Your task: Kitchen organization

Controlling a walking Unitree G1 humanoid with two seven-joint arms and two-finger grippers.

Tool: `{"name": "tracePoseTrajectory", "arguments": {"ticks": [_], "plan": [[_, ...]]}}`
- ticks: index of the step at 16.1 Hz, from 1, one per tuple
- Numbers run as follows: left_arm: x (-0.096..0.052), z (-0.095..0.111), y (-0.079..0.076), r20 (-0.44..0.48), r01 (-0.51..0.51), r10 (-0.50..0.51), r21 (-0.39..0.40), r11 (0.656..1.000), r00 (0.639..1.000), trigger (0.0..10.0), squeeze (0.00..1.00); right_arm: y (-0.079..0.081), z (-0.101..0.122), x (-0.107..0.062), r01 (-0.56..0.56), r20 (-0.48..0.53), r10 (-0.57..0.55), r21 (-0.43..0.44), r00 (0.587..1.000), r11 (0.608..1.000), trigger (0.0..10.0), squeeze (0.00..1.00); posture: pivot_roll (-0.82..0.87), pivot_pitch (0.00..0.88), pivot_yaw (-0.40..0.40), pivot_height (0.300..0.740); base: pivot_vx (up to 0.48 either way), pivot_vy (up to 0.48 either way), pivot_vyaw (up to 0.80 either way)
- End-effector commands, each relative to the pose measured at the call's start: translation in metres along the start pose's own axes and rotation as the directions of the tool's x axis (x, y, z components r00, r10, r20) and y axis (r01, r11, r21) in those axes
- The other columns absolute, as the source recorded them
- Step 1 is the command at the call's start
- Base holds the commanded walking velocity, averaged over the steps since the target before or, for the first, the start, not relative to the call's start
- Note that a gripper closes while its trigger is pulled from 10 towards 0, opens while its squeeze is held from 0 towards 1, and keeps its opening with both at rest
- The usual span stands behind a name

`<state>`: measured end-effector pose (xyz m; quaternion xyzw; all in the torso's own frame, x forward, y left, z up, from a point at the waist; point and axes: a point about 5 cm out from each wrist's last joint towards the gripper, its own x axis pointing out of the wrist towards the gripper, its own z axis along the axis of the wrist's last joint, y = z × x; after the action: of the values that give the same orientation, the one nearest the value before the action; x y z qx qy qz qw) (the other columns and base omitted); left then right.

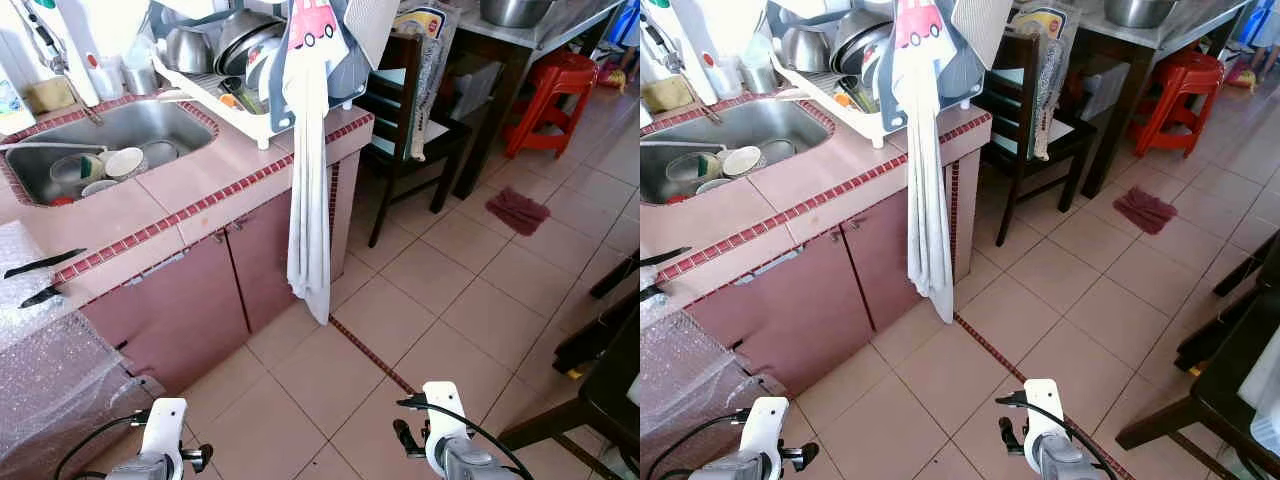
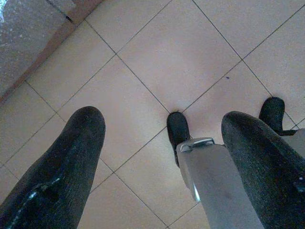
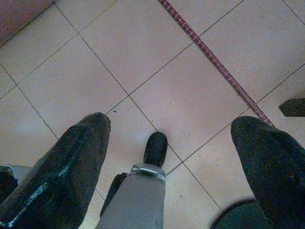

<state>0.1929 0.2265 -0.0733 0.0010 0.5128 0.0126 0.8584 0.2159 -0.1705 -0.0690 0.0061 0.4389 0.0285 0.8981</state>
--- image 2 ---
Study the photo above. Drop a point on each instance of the silver robot left leg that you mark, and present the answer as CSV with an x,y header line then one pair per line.
x,y
209,171

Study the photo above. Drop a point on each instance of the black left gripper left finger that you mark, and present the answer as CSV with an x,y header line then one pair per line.
x,y
59,171

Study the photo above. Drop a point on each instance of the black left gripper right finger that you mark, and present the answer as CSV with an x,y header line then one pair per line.
x,y
267,171

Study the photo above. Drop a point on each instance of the clear bubble wrap sheet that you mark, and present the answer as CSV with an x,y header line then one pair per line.
x,y
21,35

